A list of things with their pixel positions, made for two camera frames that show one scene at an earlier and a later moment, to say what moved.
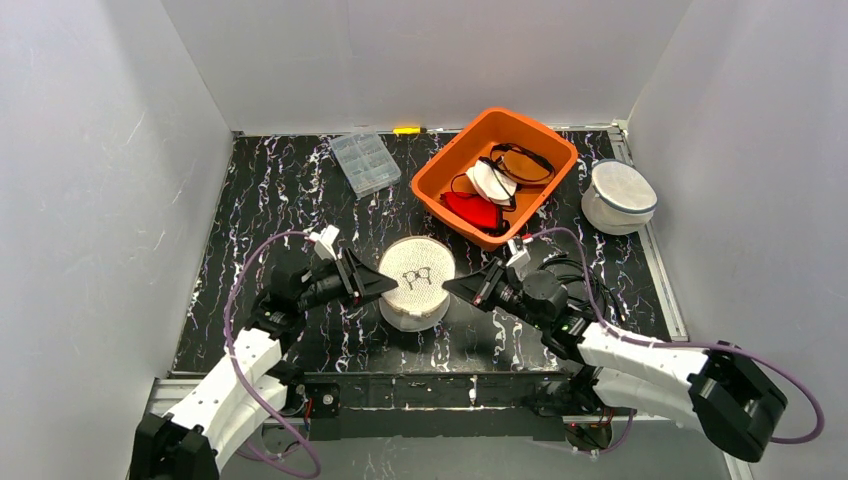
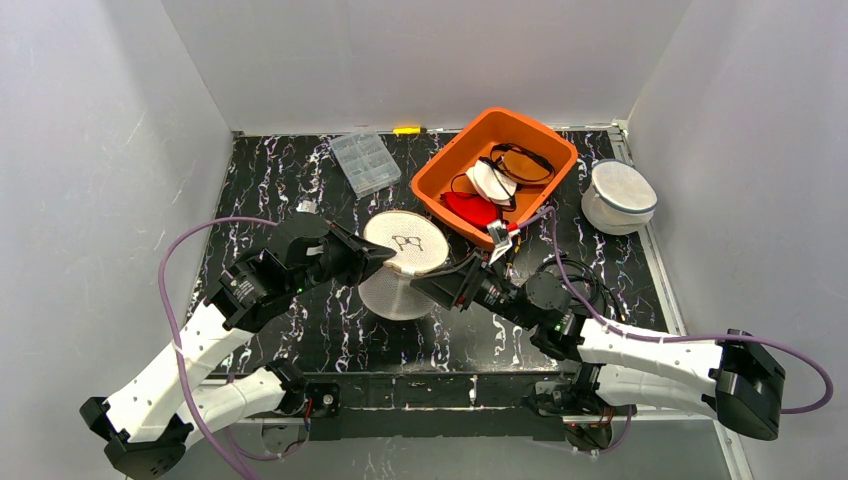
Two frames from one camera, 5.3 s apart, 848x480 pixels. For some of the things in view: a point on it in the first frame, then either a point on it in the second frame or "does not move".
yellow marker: (409, 130) does not move
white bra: (491, 183) does not move
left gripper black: (351, 278) -> (346, 252)
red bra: (475, 211) does not move
